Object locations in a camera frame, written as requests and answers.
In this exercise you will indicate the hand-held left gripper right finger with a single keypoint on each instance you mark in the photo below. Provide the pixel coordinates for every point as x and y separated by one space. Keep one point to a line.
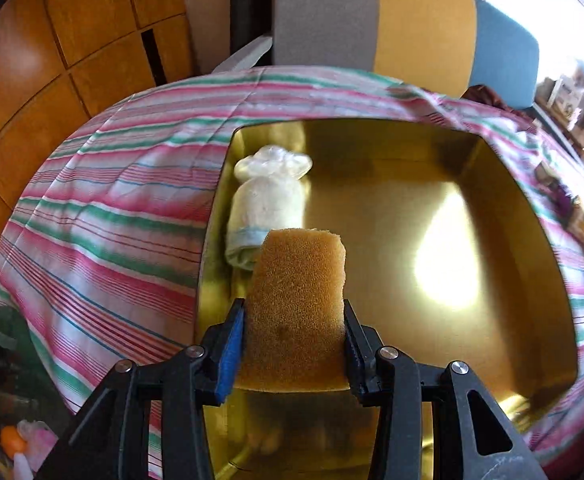
357 360

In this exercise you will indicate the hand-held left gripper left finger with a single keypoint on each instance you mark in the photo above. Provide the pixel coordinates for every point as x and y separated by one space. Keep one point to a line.
232 355

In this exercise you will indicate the yellow sponge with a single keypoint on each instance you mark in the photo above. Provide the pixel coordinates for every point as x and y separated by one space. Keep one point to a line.
292 300

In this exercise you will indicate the white towel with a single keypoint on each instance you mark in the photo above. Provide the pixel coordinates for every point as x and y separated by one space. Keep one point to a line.
267 205

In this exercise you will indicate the purple packet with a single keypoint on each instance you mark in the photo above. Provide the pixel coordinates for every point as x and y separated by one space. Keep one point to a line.
565 202

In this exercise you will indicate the striped tablecloth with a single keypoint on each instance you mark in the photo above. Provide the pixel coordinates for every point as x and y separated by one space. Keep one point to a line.
122 210

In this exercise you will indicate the pink plastic bag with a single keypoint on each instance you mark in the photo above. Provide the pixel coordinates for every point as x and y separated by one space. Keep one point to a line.
41 440

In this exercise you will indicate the orange ball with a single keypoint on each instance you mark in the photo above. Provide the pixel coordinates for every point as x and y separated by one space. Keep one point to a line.
12 440

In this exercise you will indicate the dark red cloth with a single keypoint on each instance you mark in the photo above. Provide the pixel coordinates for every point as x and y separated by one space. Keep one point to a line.
482 96

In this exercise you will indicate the white carton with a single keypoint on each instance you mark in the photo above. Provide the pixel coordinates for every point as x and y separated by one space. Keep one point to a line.
567 92

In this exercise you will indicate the grey yellow blue chair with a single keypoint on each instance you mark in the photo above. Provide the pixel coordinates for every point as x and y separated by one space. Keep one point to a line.
422 25

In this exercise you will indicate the wooden cabinet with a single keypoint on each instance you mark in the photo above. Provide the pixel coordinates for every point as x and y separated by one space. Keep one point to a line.
72 35

